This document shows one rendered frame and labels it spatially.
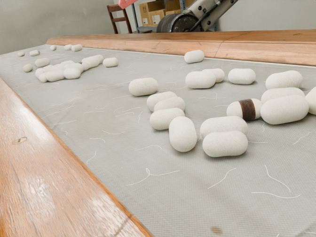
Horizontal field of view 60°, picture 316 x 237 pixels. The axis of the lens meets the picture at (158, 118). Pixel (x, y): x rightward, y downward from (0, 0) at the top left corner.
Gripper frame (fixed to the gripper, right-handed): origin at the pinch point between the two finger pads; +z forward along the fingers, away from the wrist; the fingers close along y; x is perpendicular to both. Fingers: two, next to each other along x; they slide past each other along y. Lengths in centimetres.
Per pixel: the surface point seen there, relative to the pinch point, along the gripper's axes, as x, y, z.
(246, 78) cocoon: 3.4, 37.9, 11.3
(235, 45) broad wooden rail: 9.9, 27.0, 2.4
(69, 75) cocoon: -3.3, 6.1, 20.0
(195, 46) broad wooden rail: 10.0, 17.5, 3.0
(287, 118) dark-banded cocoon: -0.6, 46.8, 16.2
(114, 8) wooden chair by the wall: 103, -315, -114
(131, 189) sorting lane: -8, 44, 26
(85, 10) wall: 103, -438, -120
